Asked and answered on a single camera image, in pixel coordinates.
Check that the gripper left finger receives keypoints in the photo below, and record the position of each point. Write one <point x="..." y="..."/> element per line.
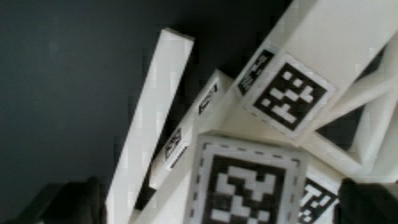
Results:
<point x="67" y="204"/>

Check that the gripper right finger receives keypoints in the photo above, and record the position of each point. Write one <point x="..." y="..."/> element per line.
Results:
<point x="369" y="203"/>

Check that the white tagged cube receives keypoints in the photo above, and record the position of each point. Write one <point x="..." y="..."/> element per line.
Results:
<point x="248" y="182"/>

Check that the white chair back frame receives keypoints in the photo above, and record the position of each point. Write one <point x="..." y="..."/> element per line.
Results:
<point x="310" y="101"/>

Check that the white chair leg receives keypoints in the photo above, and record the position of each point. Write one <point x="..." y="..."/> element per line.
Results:
<point x="182" y="138"/>

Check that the white U-shaped fence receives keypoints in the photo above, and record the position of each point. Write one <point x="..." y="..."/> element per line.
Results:
<point x="159" y="91"/>

